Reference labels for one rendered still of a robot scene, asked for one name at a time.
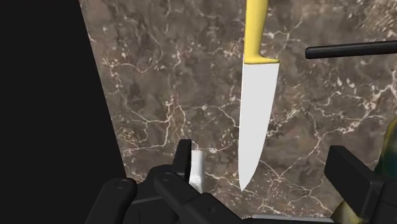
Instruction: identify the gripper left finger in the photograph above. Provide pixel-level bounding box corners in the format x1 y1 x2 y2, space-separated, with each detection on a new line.
85 139 243 224

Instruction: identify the green yellow rounded object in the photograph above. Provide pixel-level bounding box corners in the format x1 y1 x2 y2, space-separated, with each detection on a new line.
330 117 397 224

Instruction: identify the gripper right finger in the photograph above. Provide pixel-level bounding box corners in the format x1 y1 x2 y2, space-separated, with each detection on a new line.
323 144 397 224

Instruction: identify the black rod-shaped handle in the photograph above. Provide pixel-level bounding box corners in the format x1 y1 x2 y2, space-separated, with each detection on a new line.
305 40 397 60

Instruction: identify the yellow handled kitchen knife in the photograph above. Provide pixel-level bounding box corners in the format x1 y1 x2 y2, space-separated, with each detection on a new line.
237 0 281 192

